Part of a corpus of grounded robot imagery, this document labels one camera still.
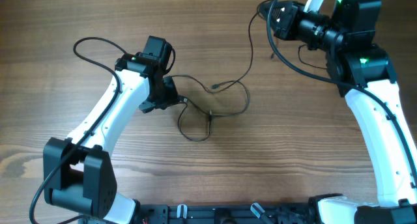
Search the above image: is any black usb cable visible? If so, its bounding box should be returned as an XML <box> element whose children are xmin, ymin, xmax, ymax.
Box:
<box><xmin>208</xmin><ymin>8</ymin><xmax>278</xmax><ymax>94</ymax></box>
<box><xmin>169</xmin><ymin>74</ymin><xmax>251</xmax><ymax>143</ymax></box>

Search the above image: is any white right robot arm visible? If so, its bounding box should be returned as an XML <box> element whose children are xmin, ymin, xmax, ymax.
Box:
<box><xmin>257</xmin><ymin>0</ymin><xmax>416</xmax><ymax>223</ymax></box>

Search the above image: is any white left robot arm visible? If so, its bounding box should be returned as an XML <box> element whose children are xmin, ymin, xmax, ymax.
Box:
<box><xmin>34</xmin><ymin>36</ymin><xmax>179</xmax><ymax>223</ymax></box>

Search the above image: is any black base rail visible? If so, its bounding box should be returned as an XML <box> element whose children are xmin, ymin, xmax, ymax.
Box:
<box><xmin>134</xmin><ymin>203</ymin><xmax>316</xmax><ymax>224</ymax></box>

